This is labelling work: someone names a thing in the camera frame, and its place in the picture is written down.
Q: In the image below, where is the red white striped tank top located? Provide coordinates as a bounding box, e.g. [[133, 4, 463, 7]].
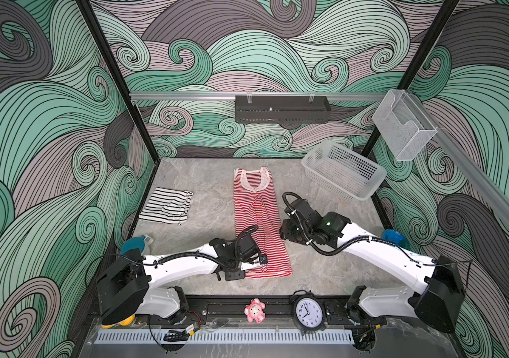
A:
[[233, 166, 292, 278]]

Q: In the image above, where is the black white striped tank top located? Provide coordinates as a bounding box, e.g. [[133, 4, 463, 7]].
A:
[[139, 187, 193, 225]]

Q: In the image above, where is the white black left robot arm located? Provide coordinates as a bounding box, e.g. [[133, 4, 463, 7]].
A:
[[96, 225, 268, 328]]

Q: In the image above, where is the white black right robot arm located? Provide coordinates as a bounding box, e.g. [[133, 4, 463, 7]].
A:
[[280, 192, 466, 334]]

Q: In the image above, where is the pink plush toy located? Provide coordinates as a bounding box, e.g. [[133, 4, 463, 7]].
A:
[[244, 298, 266, 323]]

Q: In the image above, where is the white plastic laundry basket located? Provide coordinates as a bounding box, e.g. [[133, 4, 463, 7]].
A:
[[301, 141, 387, 201]]

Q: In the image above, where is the black analog alarm clock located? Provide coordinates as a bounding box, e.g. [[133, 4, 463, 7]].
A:
[[290, 290, 326, 334]]

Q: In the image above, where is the blue round lid object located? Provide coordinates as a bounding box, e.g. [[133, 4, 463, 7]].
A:
[[381, 229, 411, 250]]

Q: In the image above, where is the teal round lid object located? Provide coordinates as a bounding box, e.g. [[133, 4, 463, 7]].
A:
[[120, 235, 154, 256]]

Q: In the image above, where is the yellow red plush doll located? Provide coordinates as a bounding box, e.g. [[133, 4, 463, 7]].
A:
[[102, 314, 136, 329]]

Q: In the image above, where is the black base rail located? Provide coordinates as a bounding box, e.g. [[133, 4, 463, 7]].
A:
[[160, 294, 443, 330]]

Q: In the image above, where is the white slotted cable duct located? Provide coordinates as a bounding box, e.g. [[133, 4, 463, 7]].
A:
[[94, 329, 354, 345]]

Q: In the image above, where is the black wall shelf tray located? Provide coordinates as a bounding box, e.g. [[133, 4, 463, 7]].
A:
[[234, 95, 332, 126]]

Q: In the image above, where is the clear plastic wall bin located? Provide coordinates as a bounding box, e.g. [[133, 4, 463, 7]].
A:
[[373, 89, 437, 162]]

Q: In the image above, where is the black vertical frame post right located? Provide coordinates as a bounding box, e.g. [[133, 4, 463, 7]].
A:
[[358, 0, 460, 164]]

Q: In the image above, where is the black vertical frame post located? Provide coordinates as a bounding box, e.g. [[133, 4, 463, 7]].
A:
[[358, 0, 460, 164], [75, 0, 160, 166]]

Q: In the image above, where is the black vertical frame post left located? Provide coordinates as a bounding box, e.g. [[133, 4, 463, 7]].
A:
[[75, 0, 160, 166]]

